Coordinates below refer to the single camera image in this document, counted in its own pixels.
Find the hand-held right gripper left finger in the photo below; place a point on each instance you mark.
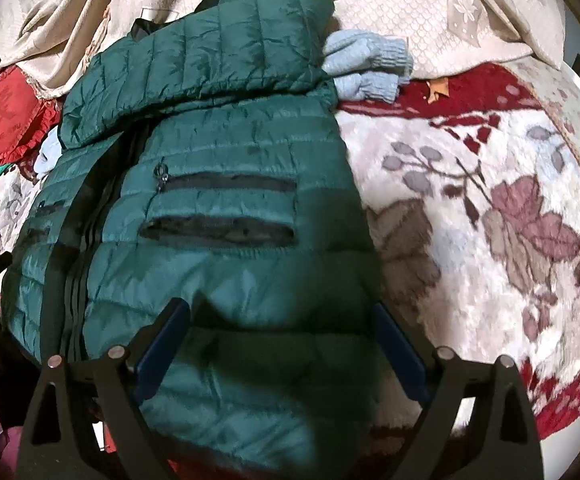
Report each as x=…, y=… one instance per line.
x=162, y=352

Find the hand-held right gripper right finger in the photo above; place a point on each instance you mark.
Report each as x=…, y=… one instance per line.
x=400, y=355

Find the green quilted jacket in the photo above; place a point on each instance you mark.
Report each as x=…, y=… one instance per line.
x=229, y=140

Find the white cloth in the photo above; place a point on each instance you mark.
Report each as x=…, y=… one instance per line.
x=48, y=155

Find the red ruffled cushion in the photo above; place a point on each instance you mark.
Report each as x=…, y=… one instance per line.
x=4, y=115

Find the floral plush blanket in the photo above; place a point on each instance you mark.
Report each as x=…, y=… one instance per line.
x=475, y=200

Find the light blue knit glove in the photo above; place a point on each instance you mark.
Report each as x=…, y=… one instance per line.
x=365, y=87
x=370, y=52

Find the beige patterned bedspread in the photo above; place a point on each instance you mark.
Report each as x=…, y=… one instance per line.
x=395, y=0

